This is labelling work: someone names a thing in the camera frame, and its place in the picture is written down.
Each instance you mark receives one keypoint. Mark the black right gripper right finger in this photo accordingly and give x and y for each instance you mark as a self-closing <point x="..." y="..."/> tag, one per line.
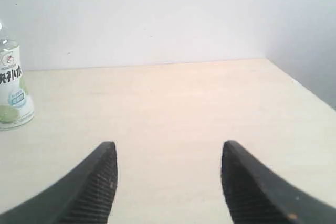
<point x="255" y="194"/>

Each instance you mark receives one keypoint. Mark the clear plastic drink bottle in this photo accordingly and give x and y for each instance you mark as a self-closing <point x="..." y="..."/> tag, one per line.
<point x="17" y="107"/>

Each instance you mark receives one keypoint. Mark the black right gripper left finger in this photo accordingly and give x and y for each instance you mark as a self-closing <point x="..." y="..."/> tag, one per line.
<point x="84" y="195"/>

